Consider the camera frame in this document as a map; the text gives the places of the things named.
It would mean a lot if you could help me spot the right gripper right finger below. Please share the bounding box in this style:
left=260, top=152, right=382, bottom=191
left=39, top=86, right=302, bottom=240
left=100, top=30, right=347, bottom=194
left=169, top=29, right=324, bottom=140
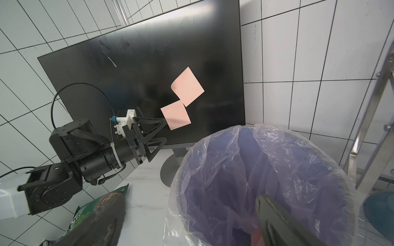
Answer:
left=255, top=195, right=324, bottom=246

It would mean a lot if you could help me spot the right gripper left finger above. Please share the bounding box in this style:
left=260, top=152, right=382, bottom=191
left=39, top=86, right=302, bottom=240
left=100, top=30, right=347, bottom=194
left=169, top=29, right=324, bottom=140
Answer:
left=53, top=193, right=127, bottom=246

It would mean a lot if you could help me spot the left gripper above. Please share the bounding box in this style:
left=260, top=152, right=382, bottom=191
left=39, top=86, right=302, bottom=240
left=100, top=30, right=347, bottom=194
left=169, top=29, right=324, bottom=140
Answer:
left=123, top=117, right=167, bottom=165

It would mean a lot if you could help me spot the pink note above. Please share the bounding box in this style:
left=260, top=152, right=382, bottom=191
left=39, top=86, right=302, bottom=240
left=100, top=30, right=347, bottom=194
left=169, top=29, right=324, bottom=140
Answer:
left=161, top=100, right=191, bottom=131
left=170, top=67, right=205, bottom=107

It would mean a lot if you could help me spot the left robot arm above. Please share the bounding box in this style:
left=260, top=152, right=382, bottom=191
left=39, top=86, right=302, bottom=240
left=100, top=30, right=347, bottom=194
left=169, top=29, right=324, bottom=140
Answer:
left=1, top=117, right=167, bottom=220

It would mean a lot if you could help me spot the round grey monitor base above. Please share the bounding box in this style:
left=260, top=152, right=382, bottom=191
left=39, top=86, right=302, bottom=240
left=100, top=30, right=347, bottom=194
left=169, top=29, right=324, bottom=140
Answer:
left=160, top=148, right=187, bottom=187

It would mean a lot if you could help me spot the black flat monitor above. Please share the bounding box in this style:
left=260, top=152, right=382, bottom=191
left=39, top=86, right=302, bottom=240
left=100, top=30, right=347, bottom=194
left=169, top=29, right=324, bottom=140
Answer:
left=39, top=1, right=245, bottom=145

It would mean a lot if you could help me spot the green snack bag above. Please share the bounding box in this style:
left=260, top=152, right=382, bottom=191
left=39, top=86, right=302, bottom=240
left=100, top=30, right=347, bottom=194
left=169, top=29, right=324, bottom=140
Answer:
left=38, top=183, right=130, bottom=246

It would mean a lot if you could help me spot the purple trash bin with liner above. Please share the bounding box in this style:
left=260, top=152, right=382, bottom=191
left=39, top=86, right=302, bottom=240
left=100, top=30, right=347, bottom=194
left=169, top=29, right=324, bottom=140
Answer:
left=163, top=124, right=360, bottom=246

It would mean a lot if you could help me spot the blue bowl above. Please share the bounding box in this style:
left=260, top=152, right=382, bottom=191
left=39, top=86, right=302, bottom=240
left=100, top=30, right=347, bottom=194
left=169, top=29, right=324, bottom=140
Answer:
left=363, top=191, right=394, bottom=243

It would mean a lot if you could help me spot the steel dish rack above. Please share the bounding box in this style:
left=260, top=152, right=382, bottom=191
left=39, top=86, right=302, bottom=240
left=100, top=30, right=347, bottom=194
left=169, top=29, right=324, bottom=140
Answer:
left=343, top=44, right=394, bottom=198

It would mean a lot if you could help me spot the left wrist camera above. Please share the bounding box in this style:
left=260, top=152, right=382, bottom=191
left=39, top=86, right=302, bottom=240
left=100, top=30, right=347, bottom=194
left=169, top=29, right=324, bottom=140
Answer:
left=111, top=109, right=136, bottom=137

